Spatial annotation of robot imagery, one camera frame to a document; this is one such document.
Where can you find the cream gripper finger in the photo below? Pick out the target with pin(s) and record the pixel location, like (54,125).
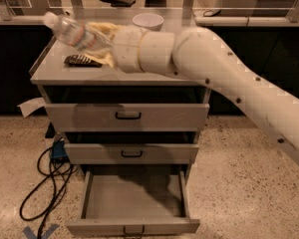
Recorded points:
(105,30)
(103,56)

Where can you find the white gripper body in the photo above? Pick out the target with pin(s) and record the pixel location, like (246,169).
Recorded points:
(127,49)

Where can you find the clear plastic water bottle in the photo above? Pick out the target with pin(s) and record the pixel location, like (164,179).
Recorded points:
(75,34)

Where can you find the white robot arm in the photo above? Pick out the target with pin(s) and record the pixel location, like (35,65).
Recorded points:
(199,55)

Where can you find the grey drawer cabinet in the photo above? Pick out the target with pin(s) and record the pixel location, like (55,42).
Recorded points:
(62,84)

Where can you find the top grey drawer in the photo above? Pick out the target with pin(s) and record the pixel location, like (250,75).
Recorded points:
(127,117)

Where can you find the grey drawer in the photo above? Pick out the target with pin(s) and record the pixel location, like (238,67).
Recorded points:
(134,202)
(127,117)
(118,153)

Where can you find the middle grey drawer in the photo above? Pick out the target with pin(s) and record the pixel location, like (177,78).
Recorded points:
(118,153)

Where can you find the bottom grey drawer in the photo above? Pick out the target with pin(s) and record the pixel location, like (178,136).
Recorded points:
(134,202)

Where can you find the dark striped snack bar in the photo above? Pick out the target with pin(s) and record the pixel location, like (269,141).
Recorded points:
(81,61)

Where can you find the black chair armrest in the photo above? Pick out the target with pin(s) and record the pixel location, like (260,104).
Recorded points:
(120,3)

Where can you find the white ceramic bowl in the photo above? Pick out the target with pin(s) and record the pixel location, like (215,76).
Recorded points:
(150,21)

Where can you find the white paper sheet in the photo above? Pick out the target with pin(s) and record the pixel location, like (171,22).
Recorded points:
(30,106)

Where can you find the blue power box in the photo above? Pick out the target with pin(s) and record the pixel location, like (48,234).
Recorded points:
(58,152)

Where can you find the long white counter rail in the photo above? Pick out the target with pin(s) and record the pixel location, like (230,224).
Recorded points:
(199,21)

